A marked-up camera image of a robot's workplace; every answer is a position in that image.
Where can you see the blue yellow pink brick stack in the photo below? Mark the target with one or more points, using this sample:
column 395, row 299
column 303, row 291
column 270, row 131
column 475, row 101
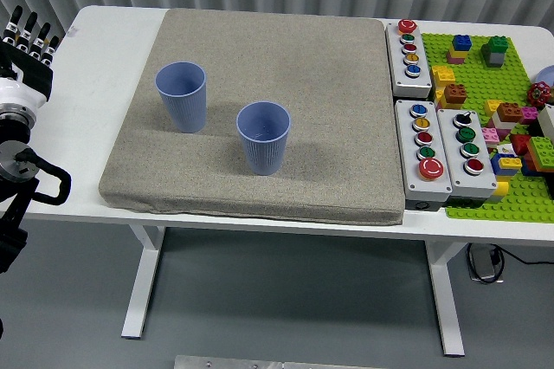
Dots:
column 461, row 44

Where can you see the grey five-button box, small red stop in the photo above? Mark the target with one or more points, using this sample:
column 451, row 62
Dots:
column 422, row 79

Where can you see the white box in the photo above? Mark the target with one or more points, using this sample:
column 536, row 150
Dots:
column 547, row 120

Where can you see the pink toy brick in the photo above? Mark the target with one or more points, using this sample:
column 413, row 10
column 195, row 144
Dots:
column 489, row 135

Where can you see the blue ribbed plastic cup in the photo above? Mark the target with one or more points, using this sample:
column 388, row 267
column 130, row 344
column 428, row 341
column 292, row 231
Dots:
column 264, row 148
column 184, row 109

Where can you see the yellow toy brick stack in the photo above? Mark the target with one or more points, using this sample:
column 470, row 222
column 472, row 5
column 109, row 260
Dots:
column 441, row 75

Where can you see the white table leg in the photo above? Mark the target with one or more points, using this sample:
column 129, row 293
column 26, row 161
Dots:
column 448, row 308
column 143, row 282

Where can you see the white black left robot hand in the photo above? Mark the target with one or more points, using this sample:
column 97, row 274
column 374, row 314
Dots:
column 30, row 74

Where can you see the brown toy brick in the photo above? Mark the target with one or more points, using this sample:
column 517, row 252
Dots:
column 454, row 92

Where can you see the small magenta toy brick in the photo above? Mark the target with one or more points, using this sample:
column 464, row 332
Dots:
column 529, row 115

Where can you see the yellow white toy brick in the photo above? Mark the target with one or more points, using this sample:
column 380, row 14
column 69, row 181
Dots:
column 501, row 189

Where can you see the grey five-button box, large red stop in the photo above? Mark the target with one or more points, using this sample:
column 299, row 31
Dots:
column 433, row 189

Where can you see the small yellow toy brick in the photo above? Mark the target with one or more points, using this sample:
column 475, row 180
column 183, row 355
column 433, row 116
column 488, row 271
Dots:
column 492, row 107

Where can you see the red valve wheel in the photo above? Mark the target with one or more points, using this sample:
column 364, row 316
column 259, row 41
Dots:
column 539, row 94

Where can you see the green toy brick baseplate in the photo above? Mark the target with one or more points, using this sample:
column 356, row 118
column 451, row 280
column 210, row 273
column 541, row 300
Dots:
column 476, row 79

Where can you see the red toy brick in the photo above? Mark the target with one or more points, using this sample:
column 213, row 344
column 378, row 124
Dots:
column 519, row 144

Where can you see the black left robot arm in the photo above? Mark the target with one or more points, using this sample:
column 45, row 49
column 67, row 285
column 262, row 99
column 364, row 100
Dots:
column 10, row 133

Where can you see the grey four-button box, black knob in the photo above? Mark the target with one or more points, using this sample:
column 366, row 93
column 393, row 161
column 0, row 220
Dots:
column 481, row 183

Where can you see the green grey brick stack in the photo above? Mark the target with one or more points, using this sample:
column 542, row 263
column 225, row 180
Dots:
column 495, row 46

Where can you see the grey power adapter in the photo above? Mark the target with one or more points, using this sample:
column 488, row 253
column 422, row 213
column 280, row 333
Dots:
column 482, row 265

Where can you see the large green toy brick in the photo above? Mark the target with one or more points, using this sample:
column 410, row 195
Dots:
column 541, row 148

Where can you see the pale blue bowl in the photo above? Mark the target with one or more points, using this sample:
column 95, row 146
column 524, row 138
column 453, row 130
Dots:
column 547, row 75

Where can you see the grey-brown fabric mat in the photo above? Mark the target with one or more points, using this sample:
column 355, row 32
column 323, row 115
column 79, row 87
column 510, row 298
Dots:
column 303, row 83

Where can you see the brown white brick stack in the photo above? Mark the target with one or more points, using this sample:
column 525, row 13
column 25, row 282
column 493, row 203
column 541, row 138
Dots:
column 508, row 111

